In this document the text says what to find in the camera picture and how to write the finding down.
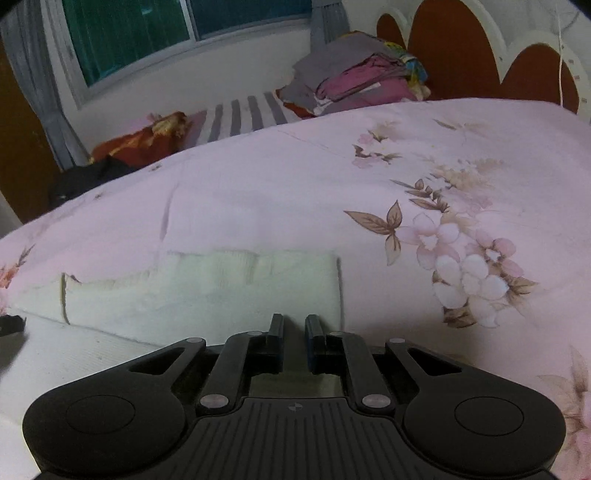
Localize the right grey curtain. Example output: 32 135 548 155
311 0 351 51

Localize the brown wooden door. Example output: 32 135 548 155
0 53 60 223

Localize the grey white striped cloth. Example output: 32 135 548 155
185 91 301 148

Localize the black garment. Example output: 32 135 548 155
48 155 138 210

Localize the grey curtain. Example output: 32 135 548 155
311 0 351 51
1 1 89 170

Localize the red white scalloped headboard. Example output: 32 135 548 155
376 1 590 121

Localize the aluminium framed window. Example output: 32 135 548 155
46 0 311 107

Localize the cream knitted sweater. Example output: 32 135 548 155
1 251 342 425

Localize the pink floral bed sheet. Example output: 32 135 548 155
1 99 590 479

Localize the left grey curtain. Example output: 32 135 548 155
1 1 89 170

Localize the pile of folded clothes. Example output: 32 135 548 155
276 32 431 118

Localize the red orange patterned cloth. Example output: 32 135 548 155
90 111 192 168

